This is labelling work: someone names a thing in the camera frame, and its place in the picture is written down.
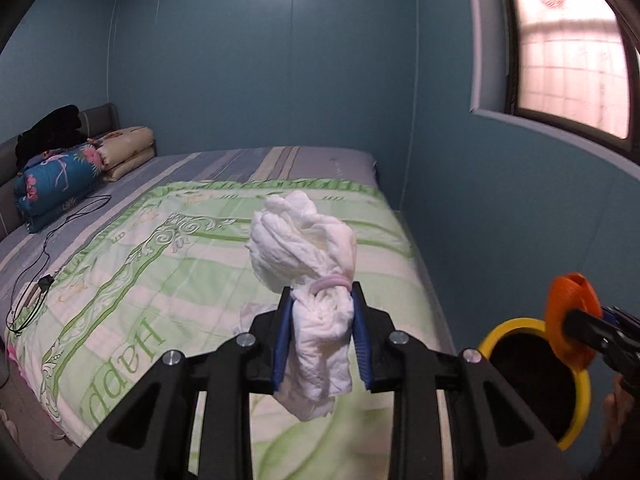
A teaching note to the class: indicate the striped bed sheet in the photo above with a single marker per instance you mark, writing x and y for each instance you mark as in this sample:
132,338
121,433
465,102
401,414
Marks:
300,160

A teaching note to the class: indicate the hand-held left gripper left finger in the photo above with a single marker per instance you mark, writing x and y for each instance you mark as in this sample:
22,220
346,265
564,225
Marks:
281,345

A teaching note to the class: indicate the white tissue bundle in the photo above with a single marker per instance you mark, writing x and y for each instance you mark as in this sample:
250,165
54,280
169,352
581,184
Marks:
300,240

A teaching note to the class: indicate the beige folded quilt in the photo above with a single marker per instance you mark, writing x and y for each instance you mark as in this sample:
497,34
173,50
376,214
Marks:
127,150

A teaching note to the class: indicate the green patterned quilt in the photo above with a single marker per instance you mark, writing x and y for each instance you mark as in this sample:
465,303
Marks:
175,285

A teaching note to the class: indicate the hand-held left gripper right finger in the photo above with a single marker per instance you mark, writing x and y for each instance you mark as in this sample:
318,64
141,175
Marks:
361,345

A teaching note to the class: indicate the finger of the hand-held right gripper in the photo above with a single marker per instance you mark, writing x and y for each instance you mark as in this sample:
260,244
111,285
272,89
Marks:
625,322
585,327

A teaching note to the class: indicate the black folded clothes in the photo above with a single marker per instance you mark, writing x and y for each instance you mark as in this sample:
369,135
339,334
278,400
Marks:
50,132

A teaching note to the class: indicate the window with brown frame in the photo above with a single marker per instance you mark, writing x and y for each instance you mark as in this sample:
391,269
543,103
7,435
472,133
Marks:
565,60

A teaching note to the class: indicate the orange mandarin peel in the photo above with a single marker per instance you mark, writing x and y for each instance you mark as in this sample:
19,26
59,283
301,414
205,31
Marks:
570,295

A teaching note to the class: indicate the blue floral folded quilt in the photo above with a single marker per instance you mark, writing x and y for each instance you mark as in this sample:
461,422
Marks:
55,185

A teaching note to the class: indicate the black charger adapter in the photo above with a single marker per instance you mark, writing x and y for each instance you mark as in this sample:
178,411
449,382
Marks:
45,282

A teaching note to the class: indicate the black yellow-rimmed trash bin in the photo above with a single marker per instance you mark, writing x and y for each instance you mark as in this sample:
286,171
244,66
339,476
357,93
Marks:
510,327

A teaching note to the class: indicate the person's right hand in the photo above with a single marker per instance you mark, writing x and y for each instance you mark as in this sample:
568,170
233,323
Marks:
615,420

